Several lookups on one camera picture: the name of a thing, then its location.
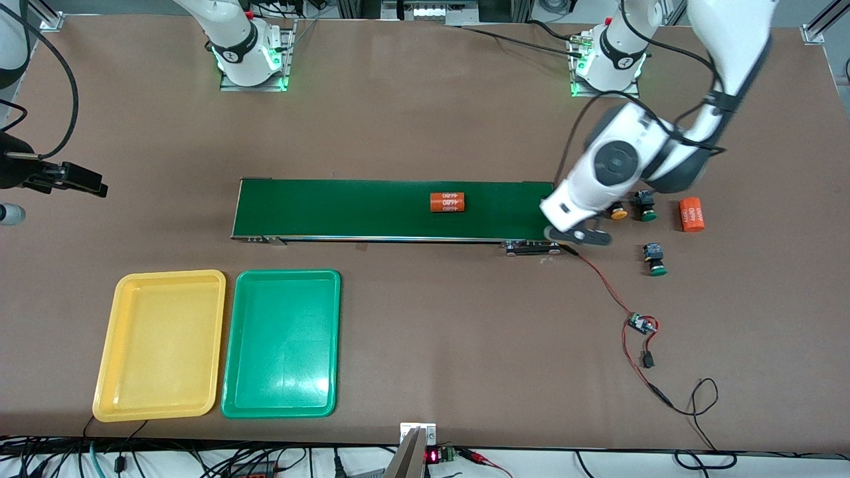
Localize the green push button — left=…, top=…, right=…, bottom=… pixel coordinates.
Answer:
left=643, top=242, right=669, bottom=277
left=634, top=189, right=659, bottom=222

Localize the yellow plastic tray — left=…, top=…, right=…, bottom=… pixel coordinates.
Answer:
left=92, top=269, right=227, bottom=424

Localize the green belt conveyor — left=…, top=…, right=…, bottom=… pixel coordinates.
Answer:
left=230, top=177, right=562, bottom=257

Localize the green plastic tray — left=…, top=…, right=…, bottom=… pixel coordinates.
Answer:
left=220, top=269, right=342, bottom=420

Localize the red clip lead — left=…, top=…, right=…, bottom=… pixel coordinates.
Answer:
left=458, top=448, right=513, bottom=478

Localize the red and black wire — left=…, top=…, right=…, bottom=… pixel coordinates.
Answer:
left=560, top=242, right=675, bottom=407

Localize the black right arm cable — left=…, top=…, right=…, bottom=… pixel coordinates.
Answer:
left=0, top=3, right=80, bottom=161

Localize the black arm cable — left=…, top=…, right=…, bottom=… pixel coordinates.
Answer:
left=0, top=3, right=80, bottom=161
left=556, top=27, right=728, bottom=190

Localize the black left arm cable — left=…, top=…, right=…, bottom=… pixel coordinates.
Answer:
left=556, top=27, right=728, bottom=190

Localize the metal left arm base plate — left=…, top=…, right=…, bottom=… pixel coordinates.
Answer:
left=568, top=30, right=643, bottom=100

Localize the aluminium frame profile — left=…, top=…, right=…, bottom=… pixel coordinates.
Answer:
left=27, top=0, right=65, bottom=32
left=802, top=0, right=850, bottom=45

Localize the long black cable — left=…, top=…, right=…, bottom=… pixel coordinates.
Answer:
left=458, top=19, right=588, bottom=60

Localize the thin black looped cable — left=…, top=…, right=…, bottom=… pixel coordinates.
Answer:
left=654, top=377, right=739, bottom=471

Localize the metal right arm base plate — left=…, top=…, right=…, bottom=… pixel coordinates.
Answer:
left=219, top=19, right=298, bottom=92

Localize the silver metal bracket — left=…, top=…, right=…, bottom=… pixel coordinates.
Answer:
left=400, top=422, right=438, bottom=447

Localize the grey metal post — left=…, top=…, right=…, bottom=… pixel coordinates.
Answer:
left=384, top=427, right=427, bottom=478

